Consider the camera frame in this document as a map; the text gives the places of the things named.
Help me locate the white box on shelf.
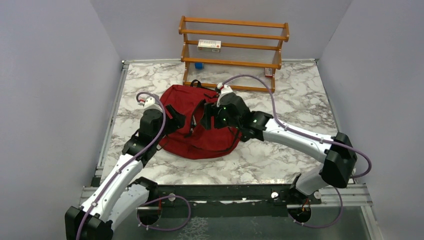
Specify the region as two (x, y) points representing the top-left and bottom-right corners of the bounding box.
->
(197, 39), (222, 53)

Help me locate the red student backpack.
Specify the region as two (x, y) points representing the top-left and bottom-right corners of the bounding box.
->
(159, 80), (241, 160)

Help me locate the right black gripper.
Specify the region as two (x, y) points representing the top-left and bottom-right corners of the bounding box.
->
(198, 101), (241, 131)

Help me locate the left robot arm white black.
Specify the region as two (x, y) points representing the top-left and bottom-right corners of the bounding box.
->
(64, 103), (186, 240)

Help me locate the small blue cube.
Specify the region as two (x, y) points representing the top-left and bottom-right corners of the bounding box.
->
(194, 62), (204, 70)

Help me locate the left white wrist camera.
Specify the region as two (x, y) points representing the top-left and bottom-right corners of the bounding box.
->
(138, 96), (163, 113)

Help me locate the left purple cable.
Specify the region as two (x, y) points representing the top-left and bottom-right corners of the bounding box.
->
(75, 92), (192, 240)

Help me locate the small red white box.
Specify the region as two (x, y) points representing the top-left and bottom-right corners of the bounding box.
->
(264, 67), (274, 78)

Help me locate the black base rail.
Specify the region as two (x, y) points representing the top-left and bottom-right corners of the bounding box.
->
(79, 183), (372, 220)

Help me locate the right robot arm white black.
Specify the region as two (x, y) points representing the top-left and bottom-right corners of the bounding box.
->
(200, 93), (357, 204)

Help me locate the wooden three-tier shelf rack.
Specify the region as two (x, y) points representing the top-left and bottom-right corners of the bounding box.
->
(178, 16), (290, 91)

